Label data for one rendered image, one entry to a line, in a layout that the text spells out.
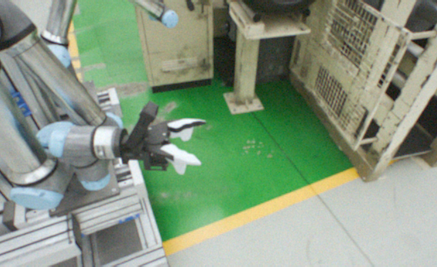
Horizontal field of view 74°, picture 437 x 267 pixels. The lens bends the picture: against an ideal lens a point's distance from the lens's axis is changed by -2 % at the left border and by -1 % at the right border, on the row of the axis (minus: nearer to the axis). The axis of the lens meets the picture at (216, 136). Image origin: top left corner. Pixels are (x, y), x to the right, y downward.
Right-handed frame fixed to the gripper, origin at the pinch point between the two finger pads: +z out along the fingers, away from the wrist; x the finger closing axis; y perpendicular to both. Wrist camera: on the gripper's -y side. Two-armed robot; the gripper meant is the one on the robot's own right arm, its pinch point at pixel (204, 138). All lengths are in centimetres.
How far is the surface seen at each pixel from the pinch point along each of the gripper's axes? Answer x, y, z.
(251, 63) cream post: -151, 47, 22
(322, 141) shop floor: -118, 91, 76
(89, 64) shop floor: -215, 78, -131
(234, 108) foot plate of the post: -148, 83, 12
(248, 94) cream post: -154, 74, 22
